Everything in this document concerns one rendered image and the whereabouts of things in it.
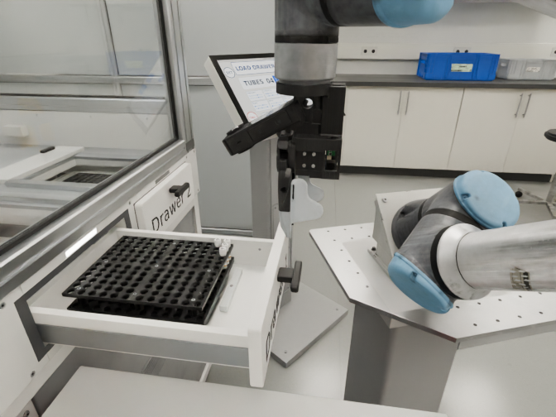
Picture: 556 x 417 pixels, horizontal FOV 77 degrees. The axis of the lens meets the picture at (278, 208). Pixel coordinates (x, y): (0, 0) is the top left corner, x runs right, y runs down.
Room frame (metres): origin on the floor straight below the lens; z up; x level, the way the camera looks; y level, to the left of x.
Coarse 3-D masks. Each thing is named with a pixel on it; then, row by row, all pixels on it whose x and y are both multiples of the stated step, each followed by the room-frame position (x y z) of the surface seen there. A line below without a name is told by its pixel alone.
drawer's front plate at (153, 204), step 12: (180, 168) 0.91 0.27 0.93; (168, 180) 0.82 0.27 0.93; (180, 180) 0.89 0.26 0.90; (192, 180) 0.96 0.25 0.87; (156, 192) 0.75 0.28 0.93; (168, 192) 0.81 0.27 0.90; (192, 192) 0.95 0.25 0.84; (144, 204) 0.69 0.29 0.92; (156, 204) 0.74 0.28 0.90; (168, 204) 0.80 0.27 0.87; (144, 216) 0.68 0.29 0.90; (156, 216) 0.73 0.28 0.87; (144, 228) 0.68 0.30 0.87; (156, 228) 0.73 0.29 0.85
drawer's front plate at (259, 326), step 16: (288, 240) 0.61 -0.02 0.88; (272, 256) 0.48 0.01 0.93; (272, 272) 0.44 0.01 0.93; (272, 288) 0.41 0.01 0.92; (256, 304) 0.37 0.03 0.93; (272, 304) 0.41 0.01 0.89; (256, 320) 0.34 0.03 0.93; (256, 336) 0.32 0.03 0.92; (272, 336) 0.41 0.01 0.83; (256, 352) 0.32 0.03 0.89; (256, 368) 0.32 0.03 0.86; (256, 384) 0.32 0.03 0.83
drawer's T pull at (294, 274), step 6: (300, 264) 0.48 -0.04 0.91; (282, 270) 0.47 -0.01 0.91; (288, 270) 0.47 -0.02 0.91; (294, 270) 0.47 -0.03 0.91; (300, 270) 0.47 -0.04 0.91; (282, 276) 0.45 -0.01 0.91; (288, 276) 0.45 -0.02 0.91; (294, 276) 0.45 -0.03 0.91; (288, 282) 0.45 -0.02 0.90; (294, 282) 0.44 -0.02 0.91; (294, 288) 0.43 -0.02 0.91
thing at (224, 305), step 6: (240, 270) 0.56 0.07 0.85; (234, 276) 0.54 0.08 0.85; (240, 276) 0.54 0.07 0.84; (234, 282) 0.52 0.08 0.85; (228, 288) 0.50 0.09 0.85; (234, 288) 0.50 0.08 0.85; (228, 294) 0.49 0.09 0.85; (222, 300) 0.47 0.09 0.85; (228, 300) 0.47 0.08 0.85; (222, 306) 0.46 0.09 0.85; (228, 306) 0.46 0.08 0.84
